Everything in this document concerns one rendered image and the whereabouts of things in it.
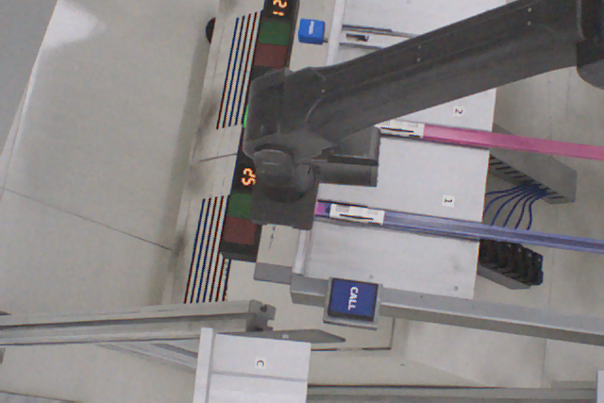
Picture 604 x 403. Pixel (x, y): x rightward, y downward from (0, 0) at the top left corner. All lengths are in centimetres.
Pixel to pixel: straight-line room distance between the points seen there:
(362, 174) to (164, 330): 44
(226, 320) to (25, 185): 65
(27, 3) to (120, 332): 48
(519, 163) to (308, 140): 75
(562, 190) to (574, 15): 99
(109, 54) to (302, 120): 109
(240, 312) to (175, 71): 87
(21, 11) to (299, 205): 36
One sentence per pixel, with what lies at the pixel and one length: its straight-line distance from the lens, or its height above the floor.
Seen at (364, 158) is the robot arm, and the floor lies 91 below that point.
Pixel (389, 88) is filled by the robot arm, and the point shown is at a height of 103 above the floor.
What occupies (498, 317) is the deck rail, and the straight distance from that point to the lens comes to 133.
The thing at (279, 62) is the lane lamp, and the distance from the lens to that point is 144.
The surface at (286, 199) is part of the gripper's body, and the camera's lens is 125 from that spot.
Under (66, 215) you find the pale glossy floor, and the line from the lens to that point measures 202.
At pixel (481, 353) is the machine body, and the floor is 62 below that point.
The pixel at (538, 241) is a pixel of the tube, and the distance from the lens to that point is 136.
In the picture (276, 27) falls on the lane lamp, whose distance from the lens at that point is 146.
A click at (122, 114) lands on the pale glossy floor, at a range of 211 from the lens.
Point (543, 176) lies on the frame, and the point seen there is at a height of 66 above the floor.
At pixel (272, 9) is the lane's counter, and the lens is 147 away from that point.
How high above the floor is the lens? 167
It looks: 45 degrees down
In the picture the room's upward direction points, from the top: 81 degrees clockwise
